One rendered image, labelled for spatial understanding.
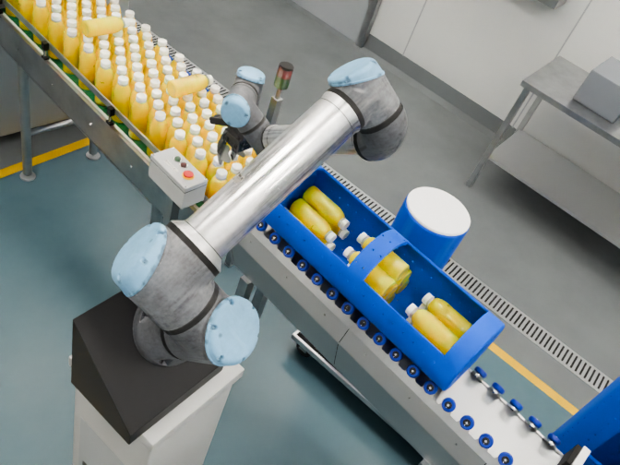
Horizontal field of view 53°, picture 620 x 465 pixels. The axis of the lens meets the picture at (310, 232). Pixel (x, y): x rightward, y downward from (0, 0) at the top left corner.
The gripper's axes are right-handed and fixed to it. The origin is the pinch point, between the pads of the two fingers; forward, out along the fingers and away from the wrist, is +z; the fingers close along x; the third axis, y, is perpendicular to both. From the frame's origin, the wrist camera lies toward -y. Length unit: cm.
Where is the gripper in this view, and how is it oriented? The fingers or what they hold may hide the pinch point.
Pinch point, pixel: (225, 158)
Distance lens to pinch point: 220.4
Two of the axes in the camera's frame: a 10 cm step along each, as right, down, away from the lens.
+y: 6.8, 6.3, -3.6
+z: -2.8, 6.8, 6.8
